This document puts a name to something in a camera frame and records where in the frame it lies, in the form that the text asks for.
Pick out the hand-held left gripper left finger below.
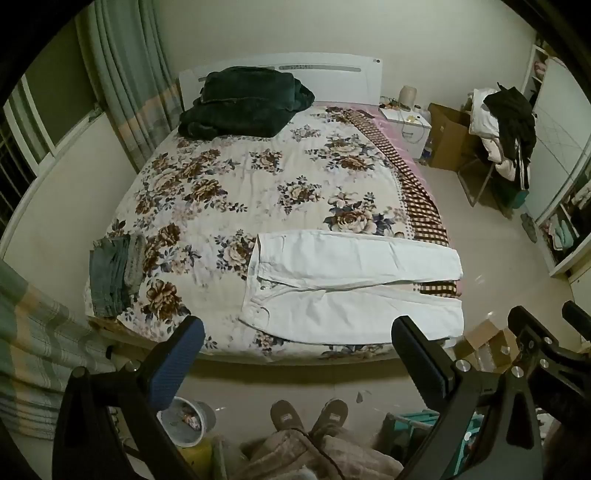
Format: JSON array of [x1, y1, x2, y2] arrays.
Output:
[[52, 315, 206, 480]]

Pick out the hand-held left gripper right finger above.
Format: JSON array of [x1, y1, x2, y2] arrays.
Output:
[[391, 315, 543, 480]]

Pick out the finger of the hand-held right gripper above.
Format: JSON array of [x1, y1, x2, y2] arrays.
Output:
[[507, 306, 591, 435], [560, 301, 591, 325]]

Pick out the white pants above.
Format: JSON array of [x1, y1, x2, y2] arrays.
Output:
[[238, 230, 465, 346]]

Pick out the grey trash bin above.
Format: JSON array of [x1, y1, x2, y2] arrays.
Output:
[[157, 397, 217, 448]]

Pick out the teal plastic basket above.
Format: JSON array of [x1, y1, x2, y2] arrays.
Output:
[[383, 408, 485, 462]]

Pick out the small open cardboard box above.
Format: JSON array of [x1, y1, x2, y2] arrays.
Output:
[[455, 318, 520, 374]]

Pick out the yellow container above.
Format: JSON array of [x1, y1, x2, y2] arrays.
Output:
[[178, 438, 215, 480]]

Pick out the grey slippers feet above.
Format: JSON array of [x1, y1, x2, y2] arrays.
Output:
[[309, 398, 349, 439]]

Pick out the folded grey garment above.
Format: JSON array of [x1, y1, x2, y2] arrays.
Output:
[[124, 234, 147, 294]]

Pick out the folded grey-green clothes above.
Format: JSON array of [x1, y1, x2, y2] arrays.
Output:
[[89, 236, 132, 318]]

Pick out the brown slipper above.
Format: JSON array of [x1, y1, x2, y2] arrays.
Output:
[[270, 399, 305, 435]]

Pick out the person's beige fleece robe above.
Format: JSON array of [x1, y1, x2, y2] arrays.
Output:
[[235, 428, 404, 480]]

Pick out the plaid green curtain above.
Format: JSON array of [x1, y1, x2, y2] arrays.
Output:
[[0, 261, 116, 439]]

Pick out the brown checked bed sheet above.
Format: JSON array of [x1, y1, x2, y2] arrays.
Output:
[[330, 107, 462, 298]]

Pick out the white wardrobe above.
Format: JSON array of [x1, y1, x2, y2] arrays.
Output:
[[522, 44, 591, 278]]

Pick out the floral bed blanket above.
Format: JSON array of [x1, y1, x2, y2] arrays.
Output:
[[84, 104, 455, 365]]

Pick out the black garment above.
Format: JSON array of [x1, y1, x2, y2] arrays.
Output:
[[485, 83, 537, 190]]

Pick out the large brown cardboard box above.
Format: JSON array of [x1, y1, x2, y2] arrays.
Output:
[[427, 102, 481, 171]]

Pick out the white garment pile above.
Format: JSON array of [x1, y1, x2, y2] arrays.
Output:
[[471, 89, 519, 182]]

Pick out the white nightstand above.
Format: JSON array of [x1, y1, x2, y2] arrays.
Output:
[[379, 107, 432, 160]]

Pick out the dark green fleece blanket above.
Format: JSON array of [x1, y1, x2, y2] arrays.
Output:
[[178, 66, 316, 140]]

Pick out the window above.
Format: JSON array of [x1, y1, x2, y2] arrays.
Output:
[[0, 74, 100, 232]]

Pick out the white bed headboard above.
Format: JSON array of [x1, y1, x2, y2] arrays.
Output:
[[178, 52, 384, 109]]

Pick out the green pleated curtain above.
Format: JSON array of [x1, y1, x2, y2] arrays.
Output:
[[76, 0, 183, 174]]

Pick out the black cable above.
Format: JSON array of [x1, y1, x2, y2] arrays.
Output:
[[300, 429, 347, 480]]

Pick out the metal frame chair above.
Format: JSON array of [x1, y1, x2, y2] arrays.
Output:
[[459, 152, 511, 209]]

